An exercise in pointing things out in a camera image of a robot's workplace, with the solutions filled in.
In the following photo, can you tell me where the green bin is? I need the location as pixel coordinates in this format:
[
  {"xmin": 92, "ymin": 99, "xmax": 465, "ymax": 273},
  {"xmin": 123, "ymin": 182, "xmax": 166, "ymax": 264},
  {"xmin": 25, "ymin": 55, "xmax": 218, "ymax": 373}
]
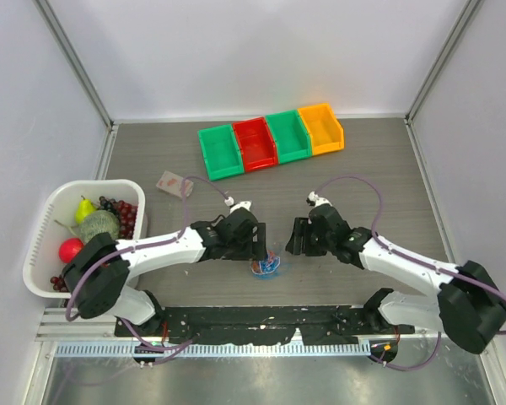
[
  {"xmin": 266, "ymin": 110, "xmax": 312, "ymax": 165},
  {"xmin": 198, "ymin": 124, "xmax": 245, "ymax": 181}
]

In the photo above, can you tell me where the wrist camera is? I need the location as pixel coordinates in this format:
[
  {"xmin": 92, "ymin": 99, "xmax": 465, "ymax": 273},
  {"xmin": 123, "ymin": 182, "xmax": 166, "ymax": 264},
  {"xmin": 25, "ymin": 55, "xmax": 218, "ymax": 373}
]
[
  {"xmin": 306, "ymin": 191, "xmax": 331, "ymax": 208},
  {"xmin": 224, "ymin": 196, "xmax": 252, "ymax": 213}
]

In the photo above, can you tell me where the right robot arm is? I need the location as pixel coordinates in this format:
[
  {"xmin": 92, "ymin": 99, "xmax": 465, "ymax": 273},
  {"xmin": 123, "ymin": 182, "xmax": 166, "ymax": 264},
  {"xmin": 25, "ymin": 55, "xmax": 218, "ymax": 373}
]
[{"xmin": 286, "ymin": 203, "xmax": 506, "ymax": 354}]

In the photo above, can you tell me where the red bin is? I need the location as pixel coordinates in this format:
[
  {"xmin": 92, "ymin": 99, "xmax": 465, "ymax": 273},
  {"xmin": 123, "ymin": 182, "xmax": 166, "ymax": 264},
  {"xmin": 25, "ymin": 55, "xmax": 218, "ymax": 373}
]
[{"xmin": 232, "ymin": 117, "xmax": 278, "ymax": 172}]

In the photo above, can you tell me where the red grape bunch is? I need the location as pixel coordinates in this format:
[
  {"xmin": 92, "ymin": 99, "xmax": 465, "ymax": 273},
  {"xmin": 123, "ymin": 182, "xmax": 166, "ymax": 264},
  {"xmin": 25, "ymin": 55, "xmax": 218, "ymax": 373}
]
[{"xmin": 50, "ymin": 276, "xmax": 69, "ymax": 292}]

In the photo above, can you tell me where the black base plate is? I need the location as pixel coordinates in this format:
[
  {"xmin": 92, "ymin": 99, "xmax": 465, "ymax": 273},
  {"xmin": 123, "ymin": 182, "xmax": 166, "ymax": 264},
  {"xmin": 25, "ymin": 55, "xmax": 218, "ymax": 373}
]
[{"xmin": 134, "ymin": 305, "xmax": 415, "ymax": 346}]

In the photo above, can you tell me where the green pear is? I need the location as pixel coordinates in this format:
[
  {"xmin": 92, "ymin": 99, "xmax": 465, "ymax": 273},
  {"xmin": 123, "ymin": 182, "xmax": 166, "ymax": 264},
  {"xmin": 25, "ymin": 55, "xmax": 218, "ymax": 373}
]
[{"xmin": 74, "ymin": 196, "xmax": 97, "ymax": 224}]

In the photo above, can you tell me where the white plastic basket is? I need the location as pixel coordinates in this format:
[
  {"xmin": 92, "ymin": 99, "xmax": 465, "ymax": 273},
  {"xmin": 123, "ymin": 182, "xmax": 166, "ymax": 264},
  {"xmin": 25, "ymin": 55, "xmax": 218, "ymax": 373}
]
[{"xmin": 23, "ymin": 179, "xmax": 148, "ymax": 300}]

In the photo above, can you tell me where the left green bin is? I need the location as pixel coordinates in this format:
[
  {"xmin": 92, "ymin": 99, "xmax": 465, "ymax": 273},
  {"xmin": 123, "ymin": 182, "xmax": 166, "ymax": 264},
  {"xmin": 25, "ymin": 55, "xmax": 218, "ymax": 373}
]
[{"xmin": 198, "ymin": 124, "xmax": 245, "ymax": 181}]

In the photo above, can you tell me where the purple cable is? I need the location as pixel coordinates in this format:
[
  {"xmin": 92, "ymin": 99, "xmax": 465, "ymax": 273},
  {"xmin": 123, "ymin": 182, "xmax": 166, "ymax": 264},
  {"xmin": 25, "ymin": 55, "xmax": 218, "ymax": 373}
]
[
  {"xmin": 311, "ymin": 174, "xmax": 506, "ymax": 335},
  {"xmin": 64, "ymin": 175, "xmax": 237, "ymax": 322}
]

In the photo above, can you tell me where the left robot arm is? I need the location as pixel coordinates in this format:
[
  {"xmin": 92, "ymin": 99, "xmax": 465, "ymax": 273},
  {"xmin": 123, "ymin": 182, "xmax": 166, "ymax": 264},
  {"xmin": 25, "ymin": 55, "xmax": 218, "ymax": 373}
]
[{"xmin": 62, "ymin": 208, "xmax": 267, "ymax": 337}]

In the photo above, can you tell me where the right green bin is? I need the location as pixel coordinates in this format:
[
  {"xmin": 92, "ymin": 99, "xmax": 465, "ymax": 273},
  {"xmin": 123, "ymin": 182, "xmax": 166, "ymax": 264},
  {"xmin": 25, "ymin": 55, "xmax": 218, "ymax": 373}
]
[{"xmin": 266, "ymin": 110, "xmax": 312, "ymax": 165}]

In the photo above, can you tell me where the red apple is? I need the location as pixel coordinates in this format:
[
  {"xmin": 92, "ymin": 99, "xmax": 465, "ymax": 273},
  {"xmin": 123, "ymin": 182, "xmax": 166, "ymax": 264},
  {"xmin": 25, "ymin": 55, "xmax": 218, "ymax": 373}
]
[{"xmin": 58, "ymin": 238, "xmax": 84, "ymax": 263}]

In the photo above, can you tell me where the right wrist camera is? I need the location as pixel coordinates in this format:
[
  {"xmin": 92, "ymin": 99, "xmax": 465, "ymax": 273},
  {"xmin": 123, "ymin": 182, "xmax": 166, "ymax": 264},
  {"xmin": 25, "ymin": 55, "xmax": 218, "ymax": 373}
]
[{"xmin": 306, "ymin": 191, "xmax": 331, "ymax": 208}]

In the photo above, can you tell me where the orange bin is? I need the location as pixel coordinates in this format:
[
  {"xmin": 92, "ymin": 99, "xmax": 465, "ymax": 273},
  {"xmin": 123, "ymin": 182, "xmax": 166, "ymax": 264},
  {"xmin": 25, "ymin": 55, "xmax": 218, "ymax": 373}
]
[{"xmin": 298, "ymin": 103, "xmax": 345, "ymax": 155}]

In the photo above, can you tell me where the dark grape bunch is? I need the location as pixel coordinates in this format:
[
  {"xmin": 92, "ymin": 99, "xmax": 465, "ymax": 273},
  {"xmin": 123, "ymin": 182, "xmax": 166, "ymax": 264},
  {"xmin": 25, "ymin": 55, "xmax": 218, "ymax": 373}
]
[{"xmin": 98, "ymin": 196, "xmax": 137, "ymax": 240}]

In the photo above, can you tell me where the green melon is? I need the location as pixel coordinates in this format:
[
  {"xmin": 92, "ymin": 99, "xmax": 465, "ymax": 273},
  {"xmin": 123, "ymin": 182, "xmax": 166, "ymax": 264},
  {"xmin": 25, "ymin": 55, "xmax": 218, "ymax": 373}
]
[{"xmin": 77, "ymin": 210, "xmax": 120, "ymax": 244}]

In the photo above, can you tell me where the small card box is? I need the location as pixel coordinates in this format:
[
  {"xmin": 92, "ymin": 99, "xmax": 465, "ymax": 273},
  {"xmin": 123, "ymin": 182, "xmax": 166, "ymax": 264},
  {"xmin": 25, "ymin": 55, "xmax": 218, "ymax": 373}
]
[{"xmin": 156, "ymin": 170, "xmax": 194, "ymax": 198}]

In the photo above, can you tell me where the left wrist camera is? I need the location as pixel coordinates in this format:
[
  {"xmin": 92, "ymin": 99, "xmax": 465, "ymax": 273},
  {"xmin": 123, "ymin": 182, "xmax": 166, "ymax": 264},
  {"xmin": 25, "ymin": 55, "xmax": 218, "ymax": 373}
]
[{"xmin": 224, "ymin": 196, "xmax": 252, "ymax": 213}]

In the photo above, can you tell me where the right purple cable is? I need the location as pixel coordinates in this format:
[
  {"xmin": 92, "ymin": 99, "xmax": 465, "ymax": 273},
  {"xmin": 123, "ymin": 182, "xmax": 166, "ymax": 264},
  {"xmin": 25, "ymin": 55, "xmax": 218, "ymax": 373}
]
[{"xmin": 311, "ymin": 174, "xmax": 506, "ymax": 335}]

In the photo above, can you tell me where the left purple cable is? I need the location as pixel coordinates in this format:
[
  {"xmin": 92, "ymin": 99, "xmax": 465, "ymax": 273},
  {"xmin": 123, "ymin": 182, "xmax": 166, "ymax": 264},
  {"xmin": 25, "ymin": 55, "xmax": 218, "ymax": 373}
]
[{"xmin": 64, "ymin": 175, "xmax": 237, "ymax": 322}]

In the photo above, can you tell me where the white cable duct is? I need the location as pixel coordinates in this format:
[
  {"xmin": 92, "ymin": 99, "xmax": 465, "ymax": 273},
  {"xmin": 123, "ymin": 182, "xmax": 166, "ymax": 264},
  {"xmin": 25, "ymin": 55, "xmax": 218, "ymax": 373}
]
[{"xmin": 55, "ymin": 340, "xmax": 371, "ymax": 358}]

